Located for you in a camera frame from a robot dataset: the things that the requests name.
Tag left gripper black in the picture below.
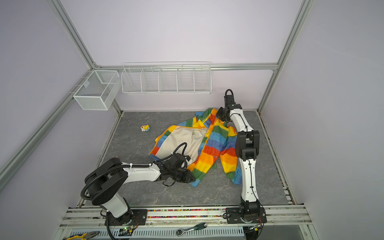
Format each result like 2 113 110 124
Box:
170 168 196 184

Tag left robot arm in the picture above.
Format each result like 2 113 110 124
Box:
80 143 196 219

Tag rainbow striped jacket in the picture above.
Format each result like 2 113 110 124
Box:
149 108 242 187

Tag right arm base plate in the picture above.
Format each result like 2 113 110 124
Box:
223 207 267 224

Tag yellow handled pliers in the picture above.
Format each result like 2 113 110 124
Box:
64 231 100 240

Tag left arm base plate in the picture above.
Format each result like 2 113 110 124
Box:
105 209 148 226

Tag white slotted cable duct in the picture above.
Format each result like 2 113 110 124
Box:
68 226 245 240

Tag long white wire basket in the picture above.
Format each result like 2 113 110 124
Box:
121 62 212 95

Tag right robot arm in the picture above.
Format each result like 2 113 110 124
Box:
217 89 267 225

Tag white mesh box basket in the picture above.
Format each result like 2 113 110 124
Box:
74 70 121 111

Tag small yellow duck toy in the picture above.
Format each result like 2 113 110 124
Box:
141 125 150 132

